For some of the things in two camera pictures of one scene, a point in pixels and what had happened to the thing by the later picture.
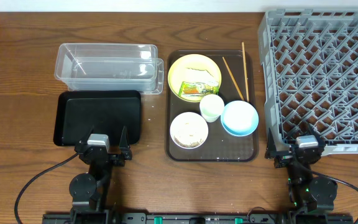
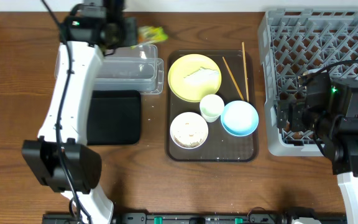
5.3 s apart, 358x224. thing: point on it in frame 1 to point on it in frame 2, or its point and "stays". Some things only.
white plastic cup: [211, 107] stays
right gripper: [295, 156] to [282, 114]
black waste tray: [109, 111] stays
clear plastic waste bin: [104, 66] stays
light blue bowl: [239, 118] stays
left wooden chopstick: [234, 79] stays
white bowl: [189, 130] stays
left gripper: [101, 154] to [130, 32]
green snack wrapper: [189, 88] to [147, 34]
